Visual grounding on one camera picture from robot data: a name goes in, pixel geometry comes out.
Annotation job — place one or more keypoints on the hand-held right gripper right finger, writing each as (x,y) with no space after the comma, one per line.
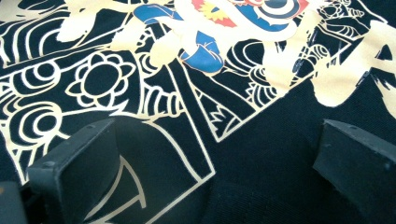
(358,168)

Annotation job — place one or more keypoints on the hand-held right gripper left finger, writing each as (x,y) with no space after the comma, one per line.
(81,168)

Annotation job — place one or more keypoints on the black printed T-shirt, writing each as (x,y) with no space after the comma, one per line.
(243,174)

